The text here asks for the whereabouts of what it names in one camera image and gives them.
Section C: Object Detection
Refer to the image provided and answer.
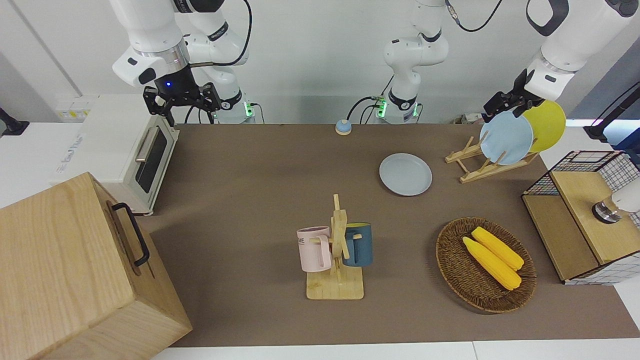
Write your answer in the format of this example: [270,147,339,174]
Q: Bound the black base power cables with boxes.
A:
[347,75,396,125]

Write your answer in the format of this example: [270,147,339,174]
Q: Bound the brown table mat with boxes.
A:
[135,123,640,348]

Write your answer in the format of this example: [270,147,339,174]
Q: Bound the pink mug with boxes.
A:
[296,226,333,273]

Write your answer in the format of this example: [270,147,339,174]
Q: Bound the gray plate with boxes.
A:
[378,152,433,197]

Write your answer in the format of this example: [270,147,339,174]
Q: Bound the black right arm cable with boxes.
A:
[189,0,253,68]

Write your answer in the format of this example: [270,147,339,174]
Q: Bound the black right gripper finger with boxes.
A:
[197,82,222,124]
[143,86,177,127]

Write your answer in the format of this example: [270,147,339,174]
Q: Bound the white wall socket panel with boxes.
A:
[56,95,97,122]

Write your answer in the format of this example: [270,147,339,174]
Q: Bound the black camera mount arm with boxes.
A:
[582,82,640,142]

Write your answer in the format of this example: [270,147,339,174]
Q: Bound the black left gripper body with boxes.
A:
[509,68,545,108]

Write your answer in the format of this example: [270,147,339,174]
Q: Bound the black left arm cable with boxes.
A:
[444,0,505,34]

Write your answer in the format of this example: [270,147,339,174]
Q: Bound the wooden plate rack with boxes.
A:
[444,136,541,184]

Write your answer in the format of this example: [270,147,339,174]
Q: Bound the light blue plate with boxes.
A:
[479,109,535,166]

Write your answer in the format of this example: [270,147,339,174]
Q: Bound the white bottle with silver base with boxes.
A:
[592,177,640,224]

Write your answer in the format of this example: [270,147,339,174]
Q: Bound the black camera stand base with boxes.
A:
[0,107,30,138]

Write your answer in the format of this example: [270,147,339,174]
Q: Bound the brown wicker basket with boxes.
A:
[435,216,537,314]

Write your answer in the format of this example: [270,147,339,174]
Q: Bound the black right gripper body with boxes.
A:
[152,64,202,103]

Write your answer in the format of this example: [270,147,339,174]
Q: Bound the white toaster oven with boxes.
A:
[49,94,181,217]

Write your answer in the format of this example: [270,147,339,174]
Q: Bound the wooden box with black handle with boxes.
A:
[0,171,193,360]

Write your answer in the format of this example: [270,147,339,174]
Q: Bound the wire shelf with wooden boards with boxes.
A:
[521,150,640,286]

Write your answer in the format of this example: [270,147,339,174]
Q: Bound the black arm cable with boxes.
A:
[444,0,505,34]
[189,0,253,68]

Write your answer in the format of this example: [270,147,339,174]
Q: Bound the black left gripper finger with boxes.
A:
[482,91,512,124]
[507,97,533,119]

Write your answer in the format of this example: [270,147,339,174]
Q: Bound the dark blue mug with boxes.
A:
[343,222,374,268]

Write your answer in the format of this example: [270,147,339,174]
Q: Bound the yellow plate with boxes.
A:
[521,99,567,154]

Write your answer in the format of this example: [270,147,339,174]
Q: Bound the yellow corn cob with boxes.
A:
[471,226,525,272]
[462,236,523,291]

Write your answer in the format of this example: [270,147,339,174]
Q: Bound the dark blue crate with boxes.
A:
[611,134,640,166]

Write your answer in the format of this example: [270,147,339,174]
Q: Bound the wooden mug tree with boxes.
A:
[306,193,365,301]

